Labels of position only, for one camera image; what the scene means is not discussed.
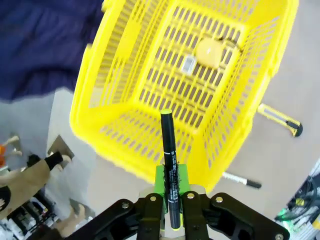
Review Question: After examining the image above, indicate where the yellow plastic basket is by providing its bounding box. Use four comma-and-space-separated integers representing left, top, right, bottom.
69, 0, 300, 194

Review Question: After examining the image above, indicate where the bystander in tan coat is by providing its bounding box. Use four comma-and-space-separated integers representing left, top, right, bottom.
0, 151, 65, 216

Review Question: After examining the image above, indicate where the yellow tape measure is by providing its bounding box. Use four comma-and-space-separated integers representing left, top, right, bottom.
195, 37, 245, 69

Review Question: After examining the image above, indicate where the cables and equipment pile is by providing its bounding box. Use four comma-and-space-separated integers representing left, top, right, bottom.
274, 159, 320, 240

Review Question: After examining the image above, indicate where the yellow utility knife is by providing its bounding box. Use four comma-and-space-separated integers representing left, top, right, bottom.
257, 103, 304, 137

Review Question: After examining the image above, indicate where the dark blue cloth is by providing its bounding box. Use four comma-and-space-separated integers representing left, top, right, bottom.
0, 0, 106, 102

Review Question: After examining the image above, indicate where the small silver rectangular item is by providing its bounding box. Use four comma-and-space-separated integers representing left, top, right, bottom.
181, 56, 197, 75

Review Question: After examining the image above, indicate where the black highlighter with yellow tips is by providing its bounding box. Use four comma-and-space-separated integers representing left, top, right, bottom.
160, 109, 181, 231

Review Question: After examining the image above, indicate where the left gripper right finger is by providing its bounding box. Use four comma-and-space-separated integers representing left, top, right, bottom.
174, 163, 291, 240

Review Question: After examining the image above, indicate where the white marker with dark cap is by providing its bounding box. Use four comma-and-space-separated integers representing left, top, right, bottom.
221, 171, 263, 189

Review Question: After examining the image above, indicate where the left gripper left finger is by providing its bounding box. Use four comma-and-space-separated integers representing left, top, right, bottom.
72, 163, 168, 240

